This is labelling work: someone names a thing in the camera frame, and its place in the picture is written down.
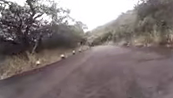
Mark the dark asphalt road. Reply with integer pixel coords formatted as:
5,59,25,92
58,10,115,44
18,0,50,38
0,33,173,98

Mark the distant green hill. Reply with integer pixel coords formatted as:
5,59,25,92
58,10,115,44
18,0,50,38
82,8,143,49

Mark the row of roadside marker posts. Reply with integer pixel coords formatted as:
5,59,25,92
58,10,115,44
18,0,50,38
0,47,86,78

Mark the row of trees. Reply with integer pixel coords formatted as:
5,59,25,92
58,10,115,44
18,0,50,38
0,0,92,63

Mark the bushy overgrown bank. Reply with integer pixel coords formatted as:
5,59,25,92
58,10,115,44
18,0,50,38
110,0,173,61

